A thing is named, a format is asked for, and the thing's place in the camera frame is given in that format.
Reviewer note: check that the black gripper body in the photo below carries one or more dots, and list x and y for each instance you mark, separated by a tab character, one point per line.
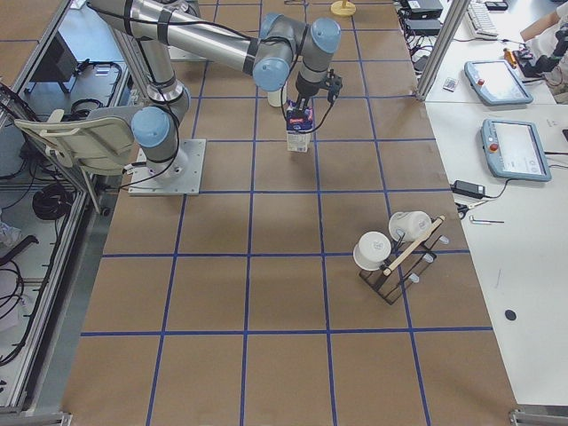
305	92

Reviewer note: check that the blue white milk carton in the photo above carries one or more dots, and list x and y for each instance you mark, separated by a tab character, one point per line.
299	127

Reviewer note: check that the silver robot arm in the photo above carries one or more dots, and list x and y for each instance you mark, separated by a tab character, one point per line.
283	44

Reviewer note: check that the white cup behind arm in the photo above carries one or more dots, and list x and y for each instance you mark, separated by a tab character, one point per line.
277	98

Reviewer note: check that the white cup rear on rack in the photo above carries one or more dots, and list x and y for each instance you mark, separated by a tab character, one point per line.
408	226

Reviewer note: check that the white cup on rack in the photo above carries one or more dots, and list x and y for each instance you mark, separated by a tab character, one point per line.
372	249
408	226

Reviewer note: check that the white cup front on rack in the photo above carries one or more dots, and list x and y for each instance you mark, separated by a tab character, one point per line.
372	249

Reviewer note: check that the yellow wooden stand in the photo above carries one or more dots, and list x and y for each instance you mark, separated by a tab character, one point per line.
343	8

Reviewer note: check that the white keyboard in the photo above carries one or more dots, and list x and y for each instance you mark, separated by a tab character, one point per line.
479	21

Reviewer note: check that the far teach pendant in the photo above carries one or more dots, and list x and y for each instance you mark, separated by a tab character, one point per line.
496	83

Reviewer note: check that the teach pendant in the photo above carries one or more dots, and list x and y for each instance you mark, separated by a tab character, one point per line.
513	150
496	83

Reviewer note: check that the black power adapter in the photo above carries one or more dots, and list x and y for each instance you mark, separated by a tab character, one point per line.
468	189

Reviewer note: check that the scissors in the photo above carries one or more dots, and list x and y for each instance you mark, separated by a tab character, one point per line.
464	208

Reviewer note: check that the allen key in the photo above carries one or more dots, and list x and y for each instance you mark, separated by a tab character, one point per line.
478	221

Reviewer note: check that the beige plastic chair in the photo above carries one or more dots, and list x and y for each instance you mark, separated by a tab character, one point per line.
100	144

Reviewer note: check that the near teach pendant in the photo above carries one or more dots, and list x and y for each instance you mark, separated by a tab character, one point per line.
513	150

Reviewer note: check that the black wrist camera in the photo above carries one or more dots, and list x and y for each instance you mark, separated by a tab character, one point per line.
333	84

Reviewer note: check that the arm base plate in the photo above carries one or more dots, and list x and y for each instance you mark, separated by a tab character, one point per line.
182	177

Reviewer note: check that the aluminium frame post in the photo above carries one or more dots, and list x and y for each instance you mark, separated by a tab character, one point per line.
452	21

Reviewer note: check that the black wire cup rack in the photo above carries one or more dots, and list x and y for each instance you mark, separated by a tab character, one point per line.
405	264

